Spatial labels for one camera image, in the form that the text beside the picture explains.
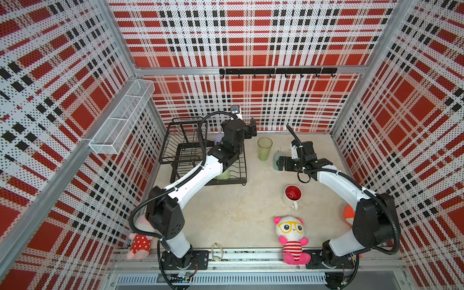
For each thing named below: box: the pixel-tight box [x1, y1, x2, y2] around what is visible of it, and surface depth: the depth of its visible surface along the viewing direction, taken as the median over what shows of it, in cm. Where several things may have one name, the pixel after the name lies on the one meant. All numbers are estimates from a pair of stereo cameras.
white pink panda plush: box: [273, 215, 312, 266], surface depth 76 cm
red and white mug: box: [282, 184, 303, 211], surface depth 88 cm
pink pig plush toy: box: [125, 214, 156, 260], surface depth 74 cm
